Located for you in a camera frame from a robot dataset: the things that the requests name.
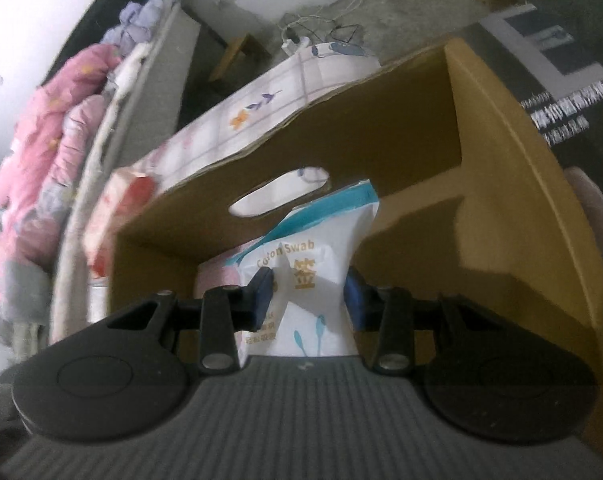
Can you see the pink floral quilt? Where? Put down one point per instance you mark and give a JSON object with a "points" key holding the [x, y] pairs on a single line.
{"points": [[46, 125]]}

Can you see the red wet wipes pack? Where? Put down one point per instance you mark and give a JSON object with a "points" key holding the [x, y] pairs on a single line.
{"points": [[106, 230]]}

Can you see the black printed bag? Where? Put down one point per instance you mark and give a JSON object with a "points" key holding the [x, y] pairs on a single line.
{"points": [[556, 105]]}

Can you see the pink packet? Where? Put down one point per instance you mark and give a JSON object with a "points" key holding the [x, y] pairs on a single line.
{"points": [[216, 280]]}

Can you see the purple crumpled cloth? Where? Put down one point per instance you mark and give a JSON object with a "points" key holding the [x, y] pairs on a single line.
{"points": [[141, 15]]}

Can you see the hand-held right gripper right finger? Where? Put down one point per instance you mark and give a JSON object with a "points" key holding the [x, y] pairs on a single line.
{"points": [[356, 302]]}

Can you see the black bed headboard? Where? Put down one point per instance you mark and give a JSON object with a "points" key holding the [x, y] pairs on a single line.
{"points": [[111, 0]]}

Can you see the small wooden stool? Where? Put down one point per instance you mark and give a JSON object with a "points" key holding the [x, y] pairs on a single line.
{"points": [[239, 52]]}

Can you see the grey bed base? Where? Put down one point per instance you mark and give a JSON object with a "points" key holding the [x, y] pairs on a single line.
{"points": [[176, 75]]}

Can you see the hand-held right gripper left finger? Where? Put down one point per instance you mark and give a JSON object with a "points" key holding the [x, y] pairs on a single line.
{"points": [[262, 297]]}

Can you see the beige fringed blanket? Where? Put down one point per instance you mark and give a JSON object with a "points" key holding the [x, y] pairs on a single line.
{"points": [[96, 145]]}

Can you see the white power strip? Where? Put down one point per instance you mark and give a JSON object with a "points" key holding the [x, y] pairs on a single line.
{"points": [[296, 42]]}

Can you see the white teal cotton swab packet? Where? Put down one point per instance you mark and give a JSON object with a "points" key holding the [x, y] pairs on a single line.
{"points": [[321, 260]]}

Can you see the large brown cardboard box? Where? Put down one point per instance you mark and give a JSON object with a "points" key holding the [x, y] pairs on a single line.
{"points": [[406, 125]]}

